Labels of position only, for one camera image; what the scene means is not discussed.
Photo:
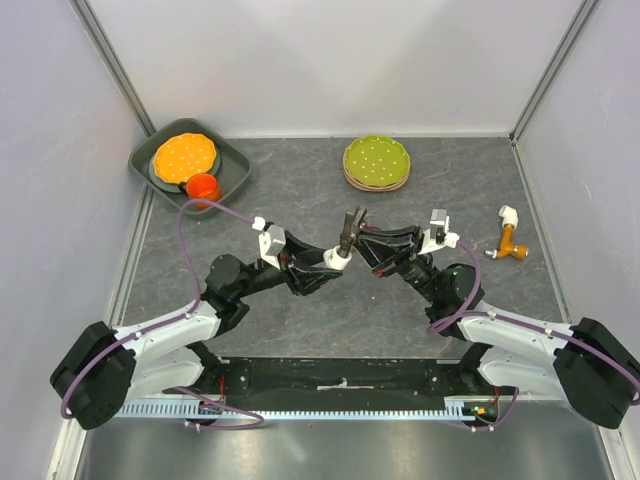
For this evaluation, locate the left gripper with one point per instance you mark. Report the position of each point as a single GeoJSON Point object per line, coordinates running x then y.
{"type": "Point", "coordinates": [299, 279]}

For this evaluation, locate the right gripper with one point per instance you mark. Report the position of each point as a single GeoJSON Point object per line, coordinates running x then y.
{"type": "Point", "coordinates": [381, 258]}

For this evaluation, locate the white pvc elbow fitting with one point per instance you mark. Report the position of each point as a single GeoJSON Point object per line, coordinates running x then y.
{"type": "Point", "coordinates": [333, 260]}

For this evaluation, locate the dark grey metal faucet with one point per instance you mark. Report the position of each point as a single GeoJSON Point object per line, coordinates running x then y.
{"type": "Point", "coordinates": [353, 220]}

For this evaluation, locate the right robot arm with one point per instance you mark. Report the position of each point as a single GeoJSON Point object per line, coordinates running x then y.
{"type": "Point", "coordinates": [582, 364]}

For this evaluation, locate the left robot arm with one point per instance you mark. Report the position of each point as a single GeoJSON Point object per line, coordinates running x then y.
{"type": "Point", "coordinates": [107, 368]}

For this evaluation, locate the orange faucet with white elbow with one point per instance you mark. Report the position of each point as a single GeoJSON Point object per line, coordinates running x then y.
{"type": "Point", "coordinates": [507, 247]}

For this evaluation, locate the green polka dot plate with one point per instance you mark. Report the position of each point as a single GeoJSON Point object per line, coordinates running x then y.
{"type": "Point", "coordinates": [377, 160]}

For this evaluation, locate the dark green square tray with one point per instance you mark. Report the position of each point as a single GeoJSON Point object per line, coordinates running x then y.
{"type": "Point", "coordinates": [232, 174]}

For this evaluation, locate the orange mug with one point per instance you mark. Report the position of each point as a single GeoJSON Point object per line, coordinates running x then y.
{"type": "Point", "coordinates": [202, 186]}

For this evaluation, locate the grey-green plate under orange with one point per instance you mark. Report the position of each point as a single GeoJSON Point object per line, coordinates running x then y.
{"type": "Point", "coordinates": [159, 181]}

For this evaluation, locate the orange polka dot plate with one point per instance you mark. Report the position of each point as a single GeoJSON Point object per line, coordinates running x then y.
{"type": "Point", "coordinates": [192, 139]}

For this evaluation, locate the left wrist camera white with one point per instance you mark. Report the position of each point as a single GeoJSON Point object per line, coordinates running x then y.
{"type": "Point", "coordinates": [271, 240]}

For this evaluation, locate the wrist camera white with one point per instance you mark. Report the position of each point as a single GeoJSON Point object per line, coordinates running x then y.
{"type": "Point", "coordinates": [271, 240]}
{"type": "Point", "coordinates": [438, 234]}

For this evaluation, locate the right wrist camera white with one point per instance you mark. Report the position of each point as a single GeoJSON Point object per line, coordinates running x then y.
{"type": "Point", "coordinates": [438, 234]}

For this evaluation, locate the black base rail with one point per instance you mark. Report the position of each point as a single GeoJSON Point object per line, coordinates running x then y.
{"type": "Point", "coordinates": [343, 385]}

